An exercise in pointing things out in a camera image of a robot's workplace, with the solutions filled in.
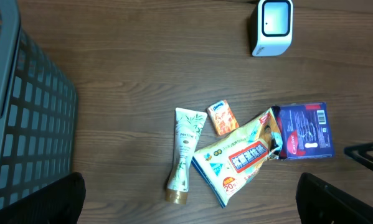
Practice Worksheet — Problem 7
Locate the white barcode scanner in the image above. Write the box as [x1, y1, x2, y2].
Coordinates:
[250, 0, 294, 57]

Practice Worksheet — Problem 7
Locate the purple Carefree pad pack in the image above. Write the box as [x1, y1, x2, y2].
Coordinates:
[272, 102, 334, 160]

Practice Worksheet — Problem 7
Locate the yellow wet wipes pack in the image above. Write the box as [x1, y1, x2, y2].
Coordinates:
[192, 106, 283, 208]

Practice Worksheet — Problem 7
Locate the white Pantene tube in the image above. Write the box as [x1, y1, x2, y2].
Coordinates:
[166, 108, 207, 204]

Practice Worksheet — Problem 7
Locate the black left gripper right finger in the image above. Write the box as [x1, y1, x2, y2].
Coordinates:
[296, 172, 373, 224]

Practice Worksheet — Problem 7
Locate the dark grey plastic basket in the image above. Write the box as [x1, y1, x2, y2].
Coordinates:
[0, 0, 78, 209]

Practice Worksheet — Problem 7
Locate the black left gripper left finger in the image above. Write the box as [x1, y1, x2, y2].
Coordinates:
[0, 172, 86, 224]

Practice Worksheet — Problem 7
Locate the small orange tissue pack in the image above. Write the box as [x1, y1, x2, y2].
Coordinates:
[207, 100, 239, 136]

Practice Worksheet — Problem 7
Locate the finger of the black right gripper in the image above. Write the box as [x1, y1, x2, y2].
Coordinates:
[344, 142, 373, 171]

